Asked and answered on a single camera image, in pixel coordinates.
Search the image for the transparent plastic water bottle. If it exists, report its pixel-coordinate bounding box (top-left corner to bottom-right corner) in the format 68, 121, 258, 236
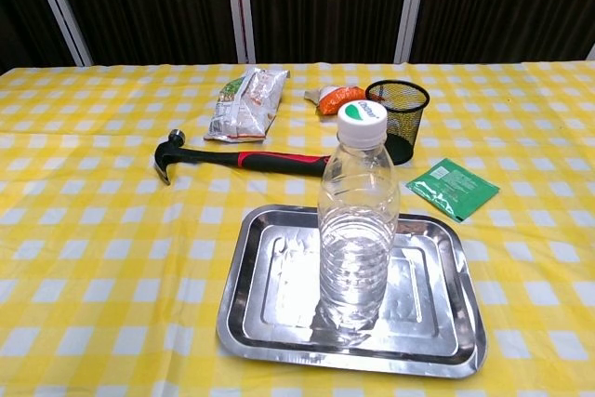
317, 99, 401, 331

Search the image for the rectangular stainless steel tray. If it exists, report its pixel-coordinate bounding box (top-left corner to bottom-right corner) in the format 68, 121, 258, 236
216, 204, 488, 378

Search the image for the black red claw hammer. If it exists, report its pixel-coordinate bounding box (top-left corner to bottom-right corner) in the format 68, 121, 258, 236
154, 129, 333, 187

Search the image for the orange white snack packet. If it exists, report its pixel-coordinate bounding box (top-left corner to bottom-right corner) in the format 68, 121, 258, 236
304, 84, 368, 116

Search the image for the silver snack bag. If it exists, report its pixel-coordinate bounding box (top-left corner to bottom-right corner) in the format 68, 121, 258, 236
203, 66, 291, 143

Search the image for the black mesh pen holder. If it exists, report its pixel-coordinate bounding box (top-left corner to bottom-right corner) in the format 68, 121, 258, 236
364, 79, 430, 166

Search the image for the green flat sachet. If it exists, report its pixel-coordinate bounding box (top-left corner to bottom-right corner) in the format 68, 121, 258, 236
404, 157, 501, 224

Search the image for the yellow white checkered tablecloth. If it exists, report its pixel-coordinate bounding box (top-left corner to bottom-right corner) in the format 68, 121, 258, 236
0, 60, 595, 397

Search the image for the white frame post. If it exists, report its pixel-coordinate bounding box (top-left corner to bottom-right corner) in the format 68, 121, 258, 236
393, 0, 431, 64
25, 0, 94, 67
224, 0, 257, 64

